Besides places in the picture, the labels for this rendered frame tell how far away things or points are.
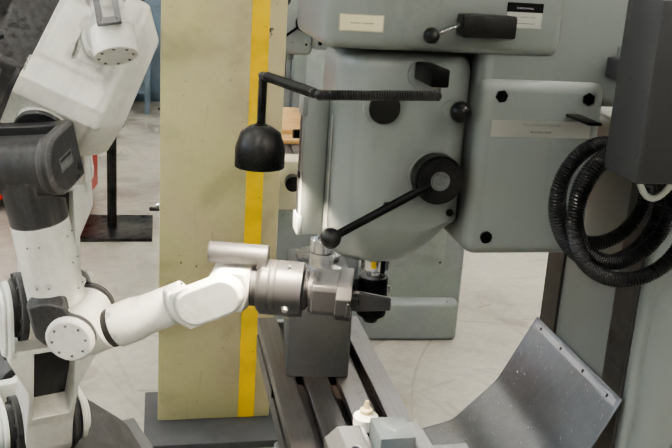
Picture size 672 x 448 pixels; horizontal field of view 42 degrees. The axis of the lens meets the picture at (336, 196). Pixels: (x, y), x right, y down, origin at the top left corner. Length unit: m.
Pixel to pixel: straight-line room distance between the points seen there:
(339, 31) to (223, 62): 1.86
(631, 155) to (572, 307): 0.56
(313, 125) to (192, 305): 0.34
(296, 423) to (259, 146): 0.56
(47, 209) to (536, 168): 0.73
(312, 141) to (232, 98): 1.75
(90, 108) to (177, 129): 1.62
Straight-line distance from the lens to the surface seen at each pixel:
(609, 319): 1.46
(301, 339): 1.68
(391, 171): 1.22
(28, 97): 1.42
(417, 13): 1.17
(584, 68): 1.28
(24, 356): 1.90
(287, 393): 1.65
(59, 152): 1.37
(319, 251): 1.65
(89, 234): 5.52
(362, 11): 1.15
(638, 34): 1.06
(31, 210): 1.38
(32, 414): 2.04
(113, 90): 1.44
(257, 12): 2.98
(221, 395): 3.38
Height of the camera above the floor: 1.74
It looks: 15 degrees down
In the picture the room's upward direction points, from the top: 4 degrees clockwise
